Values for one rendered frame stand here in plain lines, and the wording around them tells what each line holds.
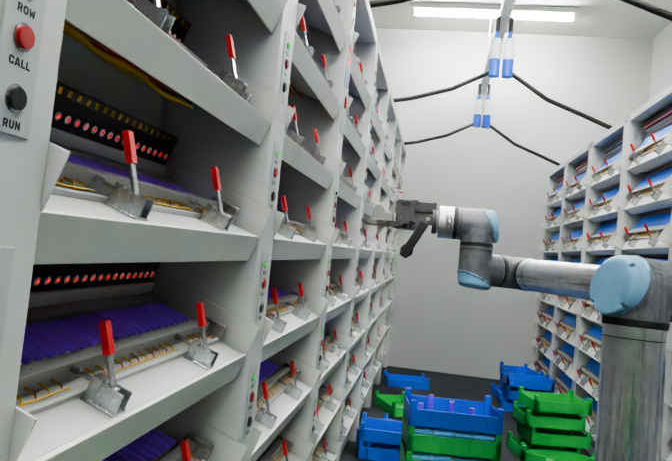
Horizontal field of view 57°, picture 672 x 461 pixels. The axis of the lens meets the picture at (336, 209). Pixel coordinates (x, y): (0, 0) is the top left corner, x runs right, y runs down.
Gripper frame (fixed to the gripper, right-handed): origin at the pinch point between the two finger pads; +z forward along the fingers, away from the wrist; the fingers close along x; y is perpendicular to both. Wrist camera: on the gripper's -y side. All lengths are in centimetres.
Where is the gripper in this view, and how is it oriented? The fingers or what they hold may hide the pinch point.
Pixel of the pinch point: (365, 222)
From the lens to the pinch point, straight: 178.8
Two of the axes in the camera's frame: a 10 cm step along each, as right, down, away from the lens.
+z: -9.8, -0.8, 1.6
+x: -1.5, -0.8, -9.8
